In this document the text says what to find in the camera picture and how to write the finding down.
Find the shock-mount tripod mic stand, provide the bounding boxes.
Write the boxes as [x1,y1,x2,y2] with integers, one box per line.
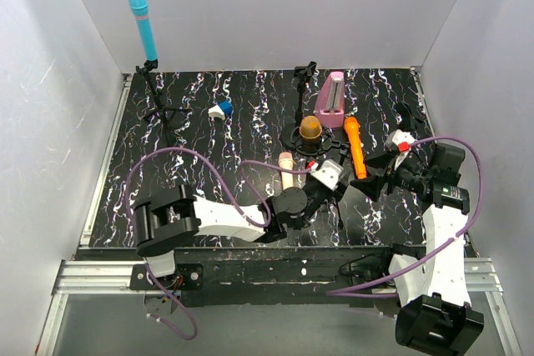
[292,126,350,219]

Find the pink microphone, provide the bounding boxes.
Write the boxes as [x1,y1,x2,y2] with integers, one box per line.
[278,152,295,190]

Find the gold microphone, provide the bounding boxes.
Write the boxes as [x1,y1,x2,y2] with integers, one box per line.
[299,115,322,143]

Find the black round-base mic stand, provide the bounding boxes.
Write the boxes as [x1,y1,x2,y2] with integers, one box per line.
[280,61,317,151]

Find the black tripod mic stand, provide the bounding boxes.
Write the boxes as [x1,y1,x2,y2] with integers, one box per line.
[136,60,192,145]

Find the blue microphone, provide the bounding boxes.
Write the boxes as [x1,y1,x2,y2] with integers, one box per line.
[128,0,158,62]

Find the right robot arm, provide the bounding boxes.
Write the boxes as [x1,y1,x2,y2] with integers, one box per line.
[352,143,484,355]

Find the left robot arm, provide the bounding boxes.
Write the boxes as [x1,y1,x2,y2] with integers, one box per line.
[133,178,348,277]

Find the orange microphone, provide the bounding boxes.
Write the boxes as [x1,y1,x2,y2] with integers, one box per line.
[344,116,367,179]

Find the pink metronome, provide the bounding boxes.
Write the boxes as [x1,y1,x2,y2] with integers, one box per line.
[314,71,345,129]

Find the blue and white block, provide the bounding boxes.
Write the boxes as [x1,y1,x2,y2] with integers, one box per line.
[208,101,233,120]

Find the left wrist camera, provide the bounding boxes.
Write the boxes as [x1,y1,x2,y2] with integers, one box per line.
[308,159,344,191]

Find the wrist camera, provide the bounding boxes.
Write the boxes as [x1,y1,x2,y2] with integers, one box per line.
[385,129,416,170]
[308,159,344,191]

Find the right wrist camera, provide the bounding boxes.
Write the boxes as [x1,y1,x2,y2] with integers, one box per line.
[385,129,416,170]

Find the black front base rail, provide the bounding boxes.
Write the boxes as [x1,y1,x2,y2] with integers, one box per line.
[74,243,422,309]

